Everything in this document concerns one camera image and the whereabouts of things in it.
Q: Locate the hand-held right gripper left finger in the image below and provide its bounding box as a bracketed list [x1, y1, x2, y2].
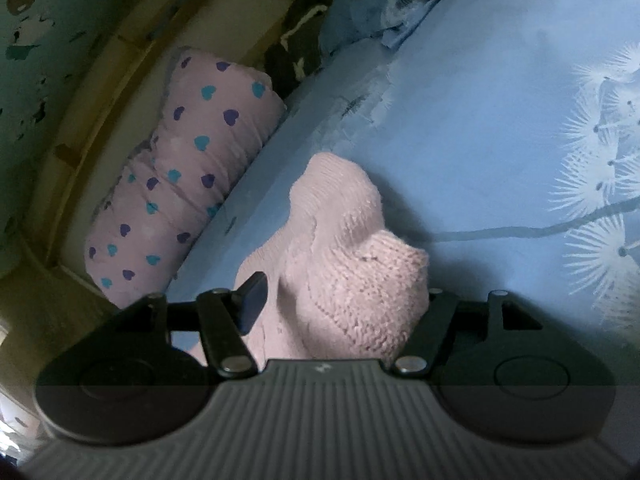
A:
[116, 271, 271, 379]

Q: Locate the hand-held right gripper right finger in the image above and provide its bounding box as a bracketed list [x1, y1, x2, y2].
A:
[392, 287, 544, 379]

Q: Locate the pink knit sweater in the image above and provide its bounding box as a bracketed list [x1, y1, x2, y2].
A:
[192, 152, 431, 368]

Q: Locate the pink heart print pillow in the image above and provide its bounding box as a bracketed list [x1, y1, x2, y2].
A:
[84, 46, 287, 310]

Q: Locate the blue dandelion print duvet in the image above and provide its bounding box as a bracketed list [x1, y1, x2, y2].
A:
[170, 0, 640, 356]

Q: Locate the dark patterned cloth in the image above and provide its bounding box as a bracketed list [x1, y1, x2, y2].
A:
[264, 0, 347, 102]

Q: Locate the wooden bed frame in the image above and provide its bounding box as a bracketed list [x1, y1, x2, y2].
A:
[22, 0, 313, 281]

